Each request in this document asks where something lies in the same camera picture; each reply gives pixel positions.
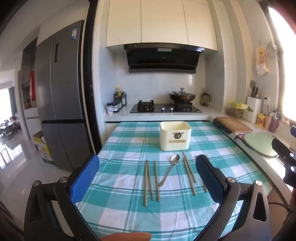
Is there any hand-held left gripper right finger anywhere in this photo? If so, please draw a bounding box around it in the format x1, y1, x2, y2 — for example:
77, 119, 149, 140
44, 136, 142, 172
196, 154, 271, 241

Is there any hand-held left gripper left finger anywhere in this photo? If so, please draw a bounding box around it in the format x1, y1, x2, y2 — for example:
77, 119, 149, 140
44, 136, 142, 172
24, 153, 100, 241

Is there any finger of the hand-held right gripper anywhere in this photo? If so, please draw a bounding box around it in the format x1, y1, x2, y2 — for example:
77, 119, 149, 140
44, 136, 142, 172
284, 161, 296, 186
272, 138, 296, 161

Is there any metal spoon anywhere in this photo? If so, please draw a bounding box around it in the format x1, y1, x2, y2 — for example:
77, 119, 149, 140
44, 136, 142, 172
158, 153, 180, 186

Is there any cream ribbed utensil basket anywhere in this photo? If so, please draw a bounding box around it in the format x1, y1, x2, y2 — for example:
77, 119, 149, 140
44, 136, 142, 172
159, 121, 192, 151

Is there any person's left hand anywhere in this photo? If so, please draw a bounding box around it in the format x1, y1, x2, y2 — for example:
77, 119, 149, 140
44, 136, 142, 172
101, 232, 152, 241

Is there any pale green chopping board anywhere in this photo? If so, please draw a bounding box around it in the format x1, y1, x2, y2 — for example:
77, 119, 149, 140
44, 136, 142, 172
245, 133, 280, 158

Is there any mauve pump bottle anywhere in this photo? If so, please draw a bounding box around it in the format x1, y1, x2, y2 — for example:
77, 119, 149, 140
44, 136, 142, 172
269, 112, 279, 133

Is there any white knife block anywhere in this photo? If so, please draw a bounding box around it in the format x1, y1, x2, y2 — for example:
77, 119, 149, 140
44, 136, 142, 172
246, 86, 262, 123

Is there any wooden cutting board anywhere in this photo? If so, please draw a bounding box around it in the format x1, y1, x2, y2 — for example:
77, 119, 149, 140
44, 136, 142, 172
215, 116, 253, 133

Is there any black oblong pad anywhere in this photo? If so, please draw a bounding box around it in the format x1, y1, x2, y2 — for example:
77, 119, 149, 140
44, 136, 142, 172
213, 118, 233, 134

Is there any yellow cardboard box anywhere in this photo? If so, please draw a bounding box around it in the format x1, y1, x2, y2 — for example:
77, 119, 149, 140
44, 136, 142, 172
32, 131, 53, 163

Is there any teal plaid tablecloth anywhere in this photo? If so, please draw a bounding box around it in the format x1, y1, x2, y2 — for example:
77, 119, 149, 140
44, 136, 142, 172
75, 120, 272, 241

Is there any window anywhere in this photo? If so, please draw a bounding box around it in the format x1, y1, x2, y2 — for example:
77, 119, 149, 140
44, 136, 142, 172
268, 7, 296, 124

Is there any black gas hob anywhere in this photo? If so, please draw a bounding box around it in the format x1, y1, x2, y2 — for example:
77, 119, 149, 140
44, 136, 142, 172
129, 100, 203, 114

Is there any wok with glass lid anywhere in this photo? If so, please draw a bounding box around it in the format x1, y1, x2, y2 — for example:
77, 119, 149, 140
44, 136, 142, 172
168, 88, 196, 104

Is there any hanging sunflower print bag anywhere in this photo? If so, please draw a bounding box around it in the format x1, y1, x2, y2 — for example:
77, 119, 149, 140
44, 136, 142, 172
256, 47, 270, 76

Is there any dining table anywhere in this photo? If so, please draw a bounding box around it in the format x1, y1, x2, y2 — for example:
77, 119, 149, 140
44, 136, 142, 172
0, 122, 19, 139

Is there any hanging round strainer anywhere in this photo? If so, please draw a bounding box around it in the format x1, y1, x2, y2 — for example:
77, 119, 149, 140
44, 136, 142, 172
266, 42, 278, 57

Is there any grey refrigerator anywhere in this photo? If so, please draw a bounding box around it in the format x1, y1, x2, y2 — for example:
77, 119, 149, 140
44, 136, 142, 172
34, 20, 93, 172

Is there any red hanging cloth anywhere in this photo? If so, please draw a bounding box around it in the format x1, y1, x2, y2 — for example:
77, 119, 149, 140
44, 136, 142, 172
29, 71, 36, 101

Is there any black range hood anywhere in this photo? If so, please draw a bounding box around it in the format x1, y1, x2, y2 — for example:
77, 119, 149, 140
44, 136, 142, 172
124, 44, 206, 74

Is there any wire basket with produce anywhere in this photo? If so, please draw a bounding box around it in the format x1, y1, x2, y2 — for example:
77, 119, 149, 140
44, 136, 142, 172
226, 101, 249, 119

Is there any black door frame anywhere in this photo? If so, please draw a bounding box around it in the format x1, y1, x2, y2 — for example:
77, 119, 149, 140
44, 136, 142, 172
83, 0, 102, 154

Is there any dark wall cabinet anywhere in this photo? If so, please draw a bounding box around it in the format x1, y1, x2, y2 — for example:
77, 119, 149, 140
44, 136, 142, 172
20, 38, 38, 110

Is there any cream wall cabinet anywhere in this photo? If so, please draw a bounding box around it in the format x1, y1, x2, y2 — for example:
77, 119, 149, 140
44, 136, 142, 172
106, 0, 218, 51

